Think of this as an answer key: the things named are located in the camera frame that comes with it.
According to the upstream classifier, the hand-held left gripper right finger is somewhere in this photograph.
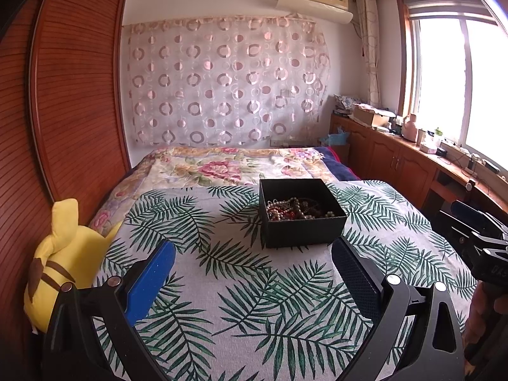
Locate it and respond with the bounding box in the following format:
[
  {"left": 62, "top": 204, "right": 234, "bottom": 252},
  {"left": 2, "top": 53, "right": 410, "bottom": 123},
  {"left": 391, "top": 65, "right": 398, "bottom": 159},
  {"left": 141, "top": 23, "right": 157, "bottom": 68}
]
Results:
[{"left": 331, "top": 236, "right": 465, "bottom": 381}]

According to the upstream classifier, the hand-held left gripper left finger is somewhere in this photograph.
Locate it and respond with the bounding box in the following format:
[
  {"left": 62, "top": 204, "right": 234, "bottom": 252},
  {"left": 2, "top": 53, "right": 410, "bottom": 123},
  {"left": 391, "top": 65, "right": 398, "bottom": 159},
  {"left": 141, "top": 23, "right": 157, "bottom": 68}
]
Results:
[{"left": 42, "top": 240, "right": 176, "bottom": 381}]

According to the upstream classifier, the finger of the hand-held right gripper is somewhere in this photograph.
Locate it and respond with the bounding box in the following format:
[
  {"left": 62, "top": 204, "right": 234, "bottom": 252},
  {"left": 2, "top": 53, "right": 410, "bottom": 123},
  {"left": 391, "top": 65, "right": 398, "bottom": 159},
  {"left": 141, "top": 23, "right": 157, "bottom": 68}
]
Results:
[
  {"left": 434, "top": 211, "right": 483, "bottom": 255},
  {"left": 450, "top": 200, "right": 508, "bottom": 233}
]

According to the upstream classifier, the black square box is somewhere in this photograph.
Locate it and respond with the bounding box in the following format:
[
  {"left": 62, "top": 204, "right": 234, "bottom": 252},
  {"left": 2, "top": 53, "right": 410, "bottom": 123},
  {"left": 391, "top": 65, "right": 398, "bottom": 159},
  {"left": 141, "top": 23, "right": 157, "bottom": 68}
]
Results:
[{"left": 259, "top": 178, "right": 348, "bottom": 249}]

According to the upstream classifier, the pile of beaded jewelry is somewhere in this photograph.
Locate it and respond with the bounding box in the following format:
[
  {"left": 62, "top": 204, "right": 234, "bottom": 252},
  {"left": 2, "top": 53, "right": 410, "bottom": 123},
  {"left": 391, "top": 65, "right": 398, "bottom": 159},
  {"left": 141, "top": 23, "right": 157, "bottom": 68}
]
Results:
[{"left": 266, "top": 196, "right": 338, "bottom": 221}]

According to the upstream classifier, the wooden cabinet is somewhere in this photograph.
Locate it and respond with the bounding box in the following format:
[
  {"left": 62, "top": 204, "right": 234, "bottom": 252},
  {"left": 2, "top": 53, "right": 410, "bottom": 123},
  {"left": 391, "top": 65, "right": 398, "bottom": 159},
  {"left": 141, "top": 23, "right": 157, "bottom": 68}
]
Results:
[{"left": 329, "top": 113, "right": 508, "bottom": 223}]

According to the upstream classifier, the yellow plush toy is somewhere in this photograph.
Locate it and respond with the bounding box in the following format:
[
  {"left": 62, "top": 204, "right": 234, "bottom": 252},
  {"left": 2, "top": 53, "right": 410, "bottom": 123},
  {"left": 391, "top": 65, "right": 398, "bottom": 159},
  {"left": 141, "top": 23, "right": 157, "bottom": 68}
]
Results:
[{"left": 23, "top": 198, "right": 124, "bottom": 334}]

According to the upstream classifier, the pink bottle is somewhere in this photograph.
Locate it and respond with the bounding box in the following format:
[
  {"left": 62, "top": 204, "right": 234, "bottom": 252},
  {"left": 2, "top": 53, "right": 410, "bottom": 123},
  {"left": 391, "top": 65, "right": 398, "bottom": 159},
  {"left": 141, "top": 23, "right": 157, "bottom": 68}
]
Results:
[{"left": 403, "top": 113, "right": 420, "bottom": 142}]

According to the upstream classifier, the leaf-print blanket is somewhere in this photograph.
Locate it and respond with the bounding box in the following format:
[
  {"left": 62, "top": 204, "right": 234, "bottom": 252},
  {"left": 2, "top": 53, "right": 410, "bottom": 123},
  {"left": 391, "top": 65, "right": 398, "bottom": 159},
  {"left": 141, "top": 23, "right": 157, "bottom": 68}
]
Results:
[{"left": 91, "top": 180, "right": 479, "bottom": 381}]

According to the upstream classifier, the blue blanket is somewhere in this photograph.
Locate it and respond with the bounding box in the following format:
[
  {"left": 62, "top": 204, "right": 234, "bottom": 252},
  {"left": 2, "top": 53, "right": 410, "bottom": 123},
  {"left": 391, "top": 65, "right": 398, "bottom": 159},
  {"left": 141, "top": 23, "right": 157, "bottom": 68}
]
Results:
[{"left": 315, "top": 147, "right": 362, "bottom": 181}]

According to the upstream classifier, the floral quilt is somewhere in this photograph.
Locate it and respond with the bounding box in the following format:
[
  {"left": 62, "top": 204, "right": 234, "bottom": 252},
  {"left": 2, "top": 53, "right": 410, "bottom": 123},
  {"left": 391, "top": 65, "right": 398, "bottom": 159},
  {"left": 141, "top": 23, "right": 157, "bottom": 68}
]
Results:
[{"left": 89, "top": 147, "right": 338, "bottom": 231}]

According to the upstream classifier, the cardboard box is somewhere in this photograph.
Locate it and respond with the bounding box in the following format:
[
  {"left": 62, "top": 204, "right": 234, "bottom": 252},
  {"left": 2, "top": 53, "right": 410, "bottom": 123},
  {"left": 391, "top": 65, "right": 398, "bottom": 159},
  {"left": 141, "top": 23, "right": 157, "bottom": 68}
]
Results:
[{"left": 352, "top": 104, "right": 391, "bottom": 128}]

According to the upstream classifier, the window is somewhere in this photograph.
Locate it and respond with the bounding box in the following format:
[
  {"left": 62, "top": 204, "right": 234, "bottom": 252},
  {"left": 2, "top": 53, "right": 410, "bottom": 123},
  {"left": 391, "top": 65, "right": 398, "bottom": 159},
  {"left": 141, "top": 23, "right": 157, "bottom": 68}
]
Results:
[{"left": 397, "top": 0, "right": 508, "bottom": 167}]

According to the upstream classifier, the blue plastic bag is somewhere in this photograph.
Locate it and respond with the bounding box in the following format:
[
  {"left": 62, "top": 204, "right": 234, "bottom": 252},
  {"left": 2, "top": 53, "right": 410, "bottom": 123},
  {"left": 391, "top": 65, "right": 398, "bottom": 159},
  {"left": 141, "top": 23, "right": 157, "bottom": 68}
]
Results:
[{"left": 319, "top": 126, "right": 351, "bottom": 148}]

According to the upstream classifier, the patterned folded cloth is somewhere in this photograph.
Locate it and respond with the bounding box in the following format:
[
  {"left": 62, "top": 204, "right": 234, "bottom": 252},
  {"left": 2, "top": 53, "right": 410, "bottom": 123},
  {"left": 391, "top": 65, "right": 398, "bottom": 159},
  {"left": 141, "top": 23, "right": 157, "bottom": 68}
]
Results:
[{"left": 333, "top": 94, "right": 364, "bottom": 112}]

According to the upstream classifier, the wooden slatted wardrobe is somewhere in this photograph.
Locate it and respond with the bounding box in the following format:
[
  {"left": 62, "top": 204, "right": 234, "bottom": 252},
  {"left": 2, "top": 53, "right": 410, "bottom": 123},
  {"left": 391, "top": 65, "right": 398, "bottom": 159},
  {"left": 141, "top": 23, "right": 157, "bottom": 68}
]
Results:
[{"left": 0, "top": 0, "right": 131, "bottom": 326}]

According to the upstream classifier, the beige window curtain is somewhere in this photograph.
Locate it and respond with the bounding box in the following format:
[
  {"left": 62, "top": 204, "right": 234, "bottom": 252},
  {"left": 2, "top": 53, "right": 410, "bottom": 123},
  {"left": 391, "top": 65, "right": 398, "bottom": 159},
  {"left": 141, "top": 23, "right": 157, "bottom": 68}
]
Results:
[{"left": 355, "top": 0, "right": 382, "bottom": 109}]

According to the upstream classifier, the roller blind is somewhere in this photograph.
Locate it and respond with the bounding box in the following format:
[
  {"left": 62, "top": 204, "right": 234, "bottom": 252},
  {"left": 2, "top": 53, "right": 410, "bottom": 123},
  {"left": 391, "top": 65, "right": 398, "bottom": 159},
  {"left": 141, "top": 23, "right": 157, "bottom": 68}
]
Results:
[{"left": 405, "top": 0, "right": 498, "bottom": 21}]

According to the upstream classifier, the sheer circle-pattern curtain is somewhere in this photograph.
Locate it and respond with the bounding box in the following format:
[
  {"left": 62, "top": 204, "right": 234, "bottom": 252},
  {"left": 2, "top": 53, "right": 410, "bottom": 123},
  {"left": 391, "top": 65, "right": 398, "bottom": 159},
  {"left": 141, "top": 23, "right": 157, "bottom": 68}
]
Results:
[{"left": 122, "top": 15, "right": 332, "bottom": 147}]

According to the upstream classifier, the wall air conditioner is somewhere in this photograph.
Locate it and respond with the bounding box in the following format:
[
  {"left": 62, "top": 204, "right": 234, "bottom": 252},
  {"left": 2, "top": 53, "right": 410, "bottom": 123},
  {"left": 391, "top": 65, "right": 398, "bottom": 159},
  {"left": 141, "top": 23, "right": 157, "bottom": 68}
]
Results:
[{"left": 276, "top": 0, "right": 354, "bottom": 23}]

